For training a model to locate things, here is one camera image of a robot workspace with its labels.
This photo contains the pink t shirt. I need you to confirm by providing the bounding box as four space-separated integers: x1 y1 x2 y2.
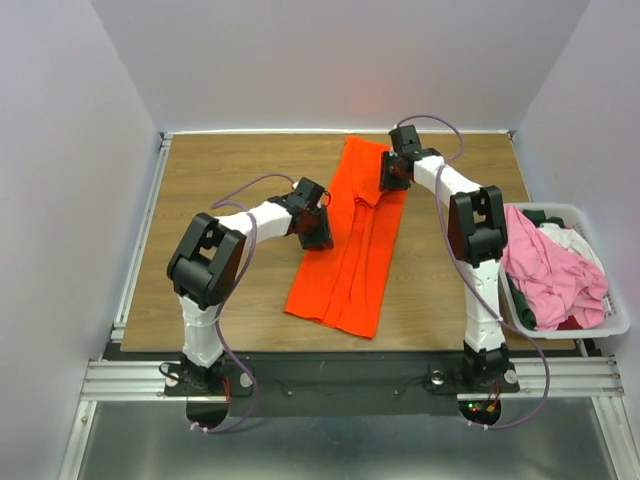
502 205 609 332

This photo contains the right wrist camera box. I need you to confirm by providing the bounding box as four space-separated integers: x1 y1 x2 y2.
388 124 422 155

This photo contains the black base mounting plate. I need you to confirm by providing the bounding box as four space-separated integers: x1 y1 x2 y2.
158 351 520 430

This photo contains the white perforated laundry basket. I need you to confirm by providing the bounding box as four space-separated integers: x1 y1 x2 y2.
500 203 630 340

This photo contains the white garment in basket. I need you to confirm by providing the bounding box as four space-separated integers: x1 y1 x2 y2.
538 223 605 272

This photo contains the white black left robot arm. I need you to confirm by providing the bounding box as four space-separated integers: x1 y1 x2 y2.
165 181 333 394

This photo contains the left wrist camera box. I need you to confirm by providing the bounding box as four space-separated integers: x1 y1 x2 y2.
290 177 330 210

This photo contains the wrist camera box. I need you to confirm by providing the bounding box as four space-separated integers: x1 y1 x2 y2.
290 177 330 210
388 124 422 155

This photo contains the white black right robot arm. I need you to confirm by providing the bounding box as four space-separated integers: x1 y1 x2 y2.
380 149 509 390

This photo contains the orange t shirt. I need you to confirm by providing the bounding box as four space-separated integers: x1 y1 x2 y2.
284 136 408 339

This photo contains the aluminium frame rail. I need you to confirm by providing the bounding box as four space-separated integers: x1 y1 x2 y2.
80 357 625 402

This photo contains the dark green garment in basket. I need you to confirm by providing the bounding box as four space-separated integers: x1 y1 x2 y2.
522 209 565 229

